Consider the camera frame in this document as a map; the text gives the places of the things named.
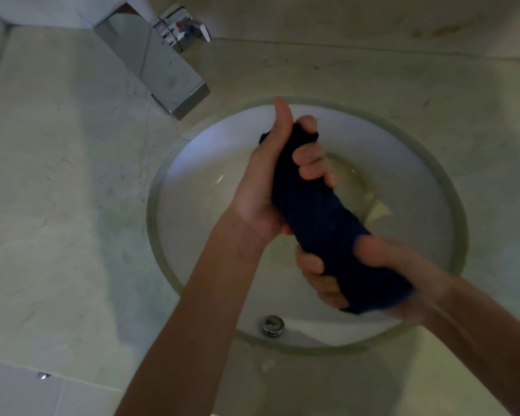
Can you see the chrome faucet spout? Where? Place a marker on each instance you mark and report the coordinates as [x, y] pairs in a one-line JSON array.
[[156, 60]]

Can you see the person's left forearm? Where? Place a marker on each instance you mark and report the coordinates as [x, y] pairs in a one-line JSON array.
[[199, 329]]

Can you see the person's left thumb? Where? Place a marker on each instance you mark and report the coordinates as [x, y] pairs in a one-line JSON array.
[[283, 119]]

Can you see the person's right hand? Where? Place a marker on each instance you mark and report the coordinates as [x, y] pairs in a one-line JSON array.
[[420, 285]]

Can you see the person's left middle finger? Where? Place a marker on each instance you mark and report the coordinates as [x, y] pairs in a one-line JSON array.
[[308, 153]]

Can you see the dark blue cloth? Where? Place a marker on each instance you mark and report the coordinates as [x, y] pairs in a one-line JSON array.
[[320, 216]]

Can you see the person's right thumb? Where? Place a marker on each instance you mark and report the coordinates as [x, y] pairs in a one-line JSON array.
[[377, 251]]

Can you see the person's right forearm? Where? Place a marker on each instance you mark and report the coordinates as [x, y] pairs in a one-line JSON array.
[[489, 337]]

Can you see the person's left hand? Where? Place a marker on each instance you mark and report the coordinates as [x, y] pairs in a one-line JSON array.
[[253, 199]]

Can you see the white round sink basin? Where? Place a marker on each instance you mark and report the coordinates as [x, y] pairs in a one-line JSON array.
[[208, 203]]

